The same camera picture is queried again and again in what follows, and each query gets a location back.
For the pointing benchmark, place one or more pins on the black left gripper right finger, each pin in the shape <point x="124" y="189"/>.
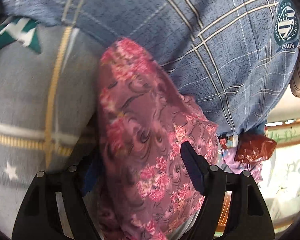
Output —
<point x="248" y="216"/>

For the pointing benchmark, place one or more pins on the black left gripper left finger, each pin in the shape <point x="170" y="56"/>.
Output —
<point x="38" y="216"/>

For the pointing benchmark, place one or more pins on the pink floral cloth garment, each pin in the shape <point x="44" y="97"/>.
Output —
<point x="146" y="192"/>

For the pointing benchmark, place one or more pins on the orange woven basket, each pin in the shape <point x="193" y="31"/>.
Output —
<point x="224" y="213"/>

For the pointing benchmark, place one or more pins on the light purple cloth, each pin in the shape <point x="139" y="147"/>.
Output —
<point x="230" y="165"/>

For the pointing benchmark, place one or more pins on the red plastic bag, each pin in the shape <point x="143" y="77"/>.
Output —
<point x="254" y="148"/>

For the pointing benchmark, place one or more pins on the small colourful box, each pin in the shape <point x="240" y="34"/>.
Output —
<point x="228" y="141"/>

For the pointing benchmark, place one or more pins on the grey striped bed sheet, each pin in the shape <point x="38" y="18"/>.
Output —
<point x="47" y="77"/>

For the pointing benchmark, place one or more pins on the blue plaid pillow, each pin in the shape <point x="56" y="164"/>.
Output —
<point x="235" y="56"/>

